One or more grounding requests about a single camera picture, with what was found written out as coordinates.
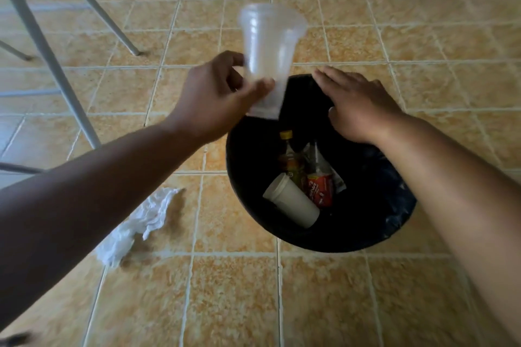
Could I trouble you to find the clear plastic cup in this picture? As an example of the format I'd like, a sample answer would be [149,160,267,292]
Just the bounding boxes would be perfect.
[237,2,309,121]

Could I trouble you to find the white tissue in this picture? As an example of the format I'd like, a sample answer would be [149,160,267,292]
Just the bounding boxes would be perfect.
[94,187,185,269]

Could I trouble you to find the yellow-capped tea bottle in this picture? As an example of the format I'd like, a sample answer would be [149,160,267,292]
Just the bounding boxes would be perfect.
[278,129,307,192]

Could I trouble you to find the person's right hand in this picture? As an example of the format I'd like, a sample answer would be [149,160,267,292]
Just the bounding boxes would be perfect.
[311,66,408,146]

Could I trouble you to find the person's left hand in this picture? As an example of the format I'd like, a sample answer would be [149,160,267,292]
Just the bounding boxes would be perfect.
[164,50,276,145]

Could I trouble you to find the person's right forearm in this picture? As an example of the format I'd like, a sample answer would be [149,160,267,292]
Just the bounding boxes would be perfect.
[372,113,521,343]

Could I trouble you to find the person's left forearm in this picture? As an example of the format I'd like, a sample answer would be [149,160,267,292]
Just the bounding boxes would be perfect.
[0,121,202,331]

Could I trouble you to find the small red-label bottle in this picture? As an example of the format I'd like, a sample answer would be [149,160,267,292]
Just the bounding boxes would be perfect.
[305,140,335,209]

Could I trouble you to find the black bin with liner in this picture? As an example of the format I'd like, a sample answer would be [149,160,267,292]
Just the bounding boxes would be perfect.
[225,73,418,254]

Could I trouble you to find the white paper cup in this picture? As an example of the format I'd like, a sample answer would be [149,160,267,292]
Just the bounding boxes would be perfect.
[262,172,321,229]

